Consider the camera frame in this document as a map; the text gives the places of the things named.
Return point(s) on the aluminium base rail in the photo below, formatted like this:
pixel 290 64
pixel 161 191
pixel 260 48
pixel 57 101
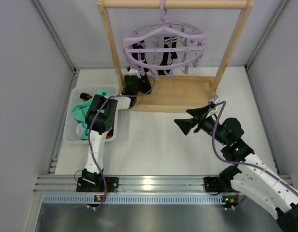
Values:
pixel 136 184

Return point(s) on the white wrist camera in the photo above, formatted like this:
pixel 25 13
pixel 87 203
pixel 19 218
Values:
pixel 133 72
pixel 213 103

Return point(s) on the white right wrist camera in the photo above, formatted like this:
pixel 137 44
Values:
pixel 213 103

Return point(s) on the brown checkered sock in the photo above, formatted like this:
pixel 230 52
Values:
pixel 85 96

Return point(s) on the black sock with blue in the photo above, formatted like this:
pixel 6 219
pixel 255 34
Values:
pixel 142 55

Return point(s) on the white plastic laundry basket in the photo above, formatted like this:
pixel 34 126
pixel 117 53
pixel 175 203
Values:
pixel 70 123

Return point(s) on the black sock with white stripes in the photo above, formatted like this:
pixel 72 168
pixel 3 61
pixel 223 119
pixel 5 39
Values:
pixel 168 43

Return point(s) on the wooden hanging rack frame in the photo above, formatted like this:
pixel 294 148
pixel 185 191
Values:
pixel 182 91

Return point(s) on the white perforated cable duct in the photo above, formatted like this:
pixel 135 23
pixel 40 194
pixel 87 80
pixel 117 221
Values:
pixel 140 199

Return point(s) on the lilac round clip hanger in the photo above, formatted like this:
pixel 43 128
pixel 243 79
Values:
pixel 190 46

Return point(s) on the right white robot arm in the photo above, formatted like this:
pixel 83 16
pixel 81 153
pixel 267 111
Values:
pixel 246 173

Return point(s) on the green sock with chevrons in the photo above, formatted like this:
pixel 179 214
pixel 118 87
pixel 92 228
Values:
pixel 79 111

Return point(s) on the green sock with white patches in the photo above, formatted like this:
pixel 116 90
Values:
pixel 82 129

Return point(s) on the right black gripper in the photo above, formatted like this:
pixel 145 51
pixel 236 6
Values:
pixel 199 121

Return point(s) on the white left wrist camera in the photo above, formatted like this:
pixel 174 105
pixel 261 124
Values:
pixel 133 72

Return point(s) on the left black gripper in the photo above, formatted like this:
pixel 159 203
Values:
pixel 141 80

